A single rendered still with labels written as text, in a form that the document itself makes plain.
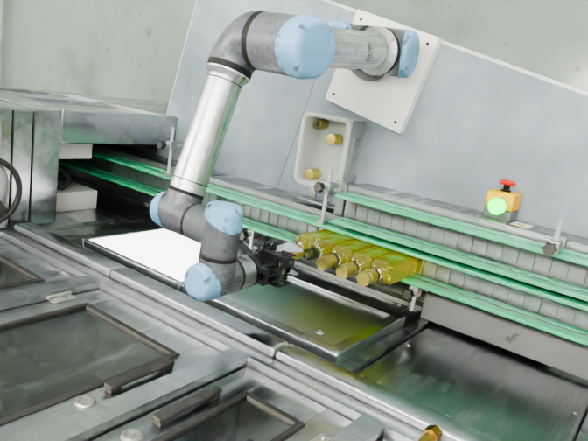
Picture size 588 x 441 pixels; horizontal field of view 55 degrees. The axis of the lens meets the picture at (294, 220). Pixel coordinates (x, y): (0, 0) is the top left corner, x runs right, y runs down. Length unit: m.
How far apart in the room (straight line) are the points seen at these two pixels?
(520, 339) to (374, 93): 0.79
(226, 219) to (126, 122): 1.08
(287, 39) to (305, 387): 0.66
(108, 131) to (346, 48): 1.06
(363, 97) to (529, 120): 0.47
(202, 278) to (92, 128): 1.04
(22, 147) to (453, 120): 1.27
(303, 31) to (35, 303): 0.86
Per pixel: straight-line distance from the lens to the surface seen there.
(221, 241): 1.09
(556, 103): 1.57
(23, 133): 1.90
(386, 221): 1.58
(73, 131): 1.99
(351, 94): 1.75
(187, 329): 1.31
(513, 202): 1.52
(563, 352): 1.50
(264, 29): 1.14
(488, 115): 1.61
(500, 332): 1.53
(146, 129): 2.17
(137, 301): 1.42
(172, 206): 1.17
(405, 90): 1.67
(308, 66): 1.12
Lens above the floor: 2.29
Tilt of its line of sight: 54 degrees down
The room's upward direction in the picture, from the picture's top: 100 degrees counter-clockwise
